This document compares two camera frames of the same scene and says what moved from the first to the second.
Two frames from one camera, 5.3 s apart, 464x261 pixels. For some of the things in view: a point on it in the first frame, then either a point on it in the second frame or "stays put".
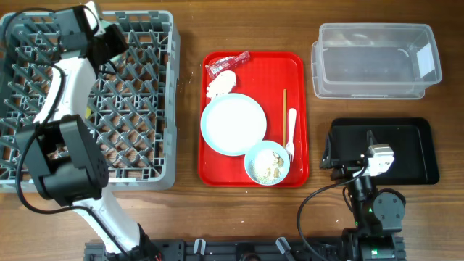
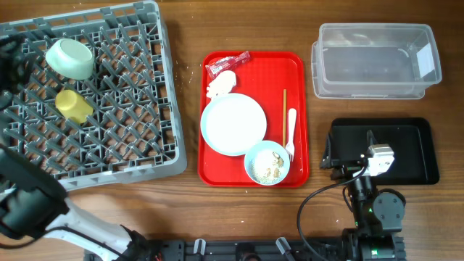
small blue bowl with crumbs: (267, 162) stays put
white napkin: (222, 84) stays put
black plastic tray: (410, 139) stays put
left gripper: (114, 32) to (9, 63)
